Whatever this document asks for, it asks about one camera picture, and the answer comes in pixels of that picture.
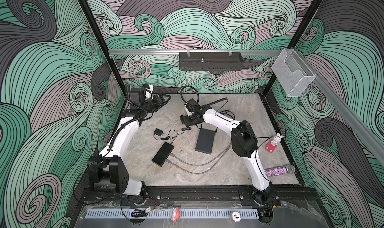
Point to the pink bunny figurine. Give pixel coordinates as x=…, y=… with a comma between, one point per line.
x=272, y=145

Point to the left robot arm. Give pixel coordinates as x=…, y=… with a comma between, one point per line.
x=106, y=171

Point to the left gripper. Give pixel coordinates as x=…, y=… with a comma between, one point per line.
x=162, y=103

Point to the black perforated wall tray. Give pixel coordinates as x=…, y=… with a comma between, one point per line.
x=210, y=61

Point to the pink toy on duct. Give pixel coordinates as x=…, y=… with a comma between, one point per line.
x=176, y=214

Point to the white slotted cable duct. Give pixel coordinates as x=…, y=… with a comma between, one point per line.
x=242, y=214

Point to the large black network switch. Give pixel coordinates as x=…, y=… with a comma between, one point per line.
x=205, y=141

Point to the glittery purple microphone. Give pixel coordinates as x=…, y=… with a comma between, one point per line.
x=280, y=170

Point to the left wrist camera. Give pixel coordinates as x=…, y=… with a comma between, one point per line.
x=148, y=91

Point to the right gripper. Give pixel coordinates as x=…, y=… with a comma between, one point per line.
x=185, y=121

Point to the small black ribbed switch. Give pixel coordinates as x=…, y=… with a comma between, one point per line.
x=163, y=153

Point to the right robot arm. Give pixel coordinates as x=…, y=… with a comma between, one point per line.
x=244, y=142

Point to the round white pink object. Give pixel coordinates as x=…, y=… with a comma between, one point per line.
x=235, y=217

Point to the clear acrylic wall box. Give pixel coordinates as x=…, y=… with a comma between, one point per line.
x=293, y=72

